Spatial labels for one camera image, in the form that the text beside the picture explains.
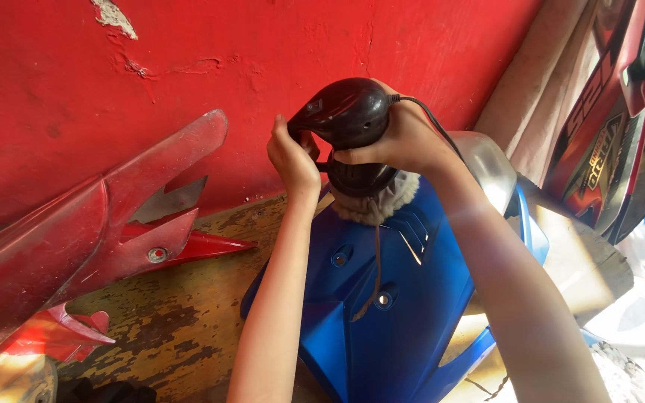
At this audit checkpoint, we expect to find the clear headlight lens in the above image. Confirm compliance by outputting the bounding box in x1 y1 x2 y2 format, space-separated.
448 131 518 218

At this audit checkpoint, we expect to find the blue motorcycle fairing panel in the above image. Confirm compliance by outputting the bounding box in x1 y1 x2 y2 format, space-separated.
240 176 551 403

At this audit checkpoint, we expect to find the person's left hand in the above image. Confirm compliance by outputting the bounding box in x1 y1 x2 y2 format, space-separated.
267 114 323 198

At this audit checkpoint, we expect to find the black power cable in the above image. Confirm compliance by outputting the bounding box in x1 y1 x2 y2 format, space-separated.
388 94 470 169

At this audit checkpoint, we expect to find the cream wool polishing bonnet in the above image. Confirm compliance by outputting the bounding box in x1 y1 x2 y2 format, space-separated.
330 170 422 323

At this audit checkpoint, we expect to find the red black decal motorcycle panel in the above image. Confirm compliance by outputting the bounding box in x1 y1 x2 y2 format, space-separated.
541 0 645 246

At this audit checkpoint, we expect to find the person's right hand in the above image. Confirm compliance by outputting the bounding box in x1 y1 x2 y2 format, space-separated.
333 78 459 175

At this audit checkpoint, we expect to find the bright red motorcycle fairing panel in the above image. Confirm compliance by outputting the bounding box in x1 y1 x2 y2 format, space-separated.
0 222 258 365

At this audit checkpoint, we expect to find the black electric polisher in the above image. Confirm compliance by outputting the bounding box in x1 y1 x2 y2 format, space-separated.
287 77 402 198

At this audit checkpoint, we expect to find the dusty red motorcycle fairing panel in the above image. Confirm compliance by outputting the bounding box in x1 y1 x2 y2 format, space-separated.
0 109 228 374

